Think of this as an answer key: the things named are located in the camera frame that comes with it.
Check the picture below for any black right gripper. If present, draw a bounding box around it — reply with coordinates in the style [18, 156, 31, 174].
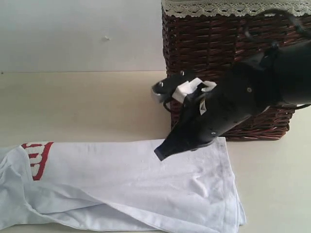
[154, 89, 243, 162]

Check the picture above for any white t-shirt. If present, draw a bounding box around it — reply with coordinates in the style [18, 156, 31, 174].
[0, 137, 246, 233]

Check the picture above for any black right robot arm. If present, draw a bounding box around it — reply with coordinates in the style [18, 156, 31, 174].
[152, 42, 311, 160]

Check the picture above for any dark brown wicker basket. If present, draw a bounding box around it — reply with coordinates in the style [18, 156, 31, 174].
[162, 8, 307, 141]

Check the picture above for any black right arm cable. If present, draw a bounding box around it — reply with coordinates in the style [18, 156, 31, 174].
[242, 8, 311, 49]

